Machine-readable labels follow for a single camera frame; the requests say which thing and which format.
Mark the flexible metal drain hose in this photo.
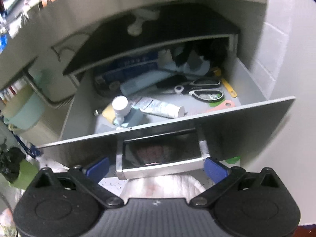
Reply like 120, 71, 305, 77
23, 70, 74, 109

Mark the white cap bottle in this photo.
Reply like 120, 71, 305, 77
111, 95, 131, 117

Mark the black vanity drawer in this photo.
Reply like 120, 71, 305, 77
36, 3, 296, 180

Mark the blue box in drawer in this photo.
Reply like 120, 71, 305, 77
93, 51, 159, 85

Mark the white toothpaste tube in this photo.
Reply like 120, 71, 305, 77
131, 97, 185, 118

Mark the pink handled tool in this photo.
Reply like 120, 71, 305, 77
206, 100, 235, 112

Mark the teal plastic basin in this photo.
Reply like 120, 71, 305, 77
2, 85, 45, 131

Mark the yellow handled tool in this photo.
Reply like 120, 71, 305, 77
211, 67, 237, 98

